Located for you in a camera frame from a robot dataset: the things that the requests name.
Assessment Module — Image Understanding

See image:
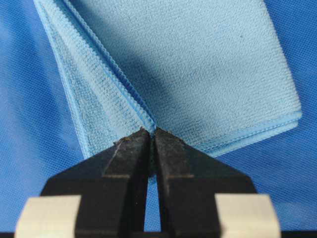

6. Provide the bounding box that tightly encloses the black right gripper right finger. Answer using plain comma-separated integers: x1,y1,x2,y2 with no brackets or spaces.
154,128,253,238

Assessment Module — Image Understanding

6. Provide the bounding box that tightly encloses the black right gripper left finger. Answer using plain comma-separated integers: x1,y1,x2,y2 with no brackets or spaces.
41,128,151,238

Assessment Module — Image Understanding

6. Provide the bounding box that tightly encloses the light blue towel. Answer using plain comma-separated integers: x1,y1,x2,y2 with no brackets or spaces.
35,0,302,158

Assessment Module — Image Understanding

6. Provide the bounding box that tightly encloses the blue table cloth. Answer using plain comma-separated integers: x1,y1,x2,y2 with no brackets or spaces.
0,0,317,231

